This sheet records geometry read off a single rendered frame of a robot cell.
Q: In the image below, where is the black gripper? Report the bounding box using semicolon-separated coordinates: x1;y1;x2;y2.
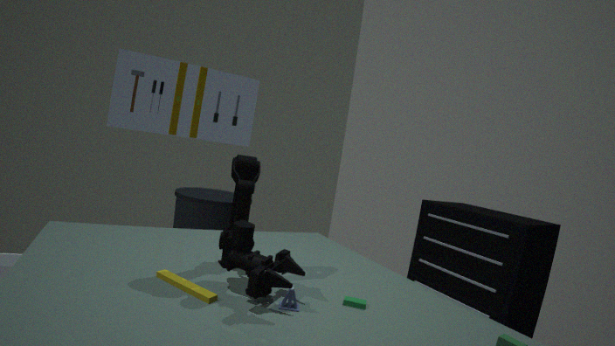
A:
243;249;305;294

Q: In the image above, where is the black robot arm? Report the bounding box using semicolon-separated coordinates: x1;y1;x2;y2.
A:
218;155;272;299

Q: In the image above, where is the yellow bar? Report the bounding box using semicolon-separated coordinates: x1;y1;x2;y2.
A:
156;269;218;304

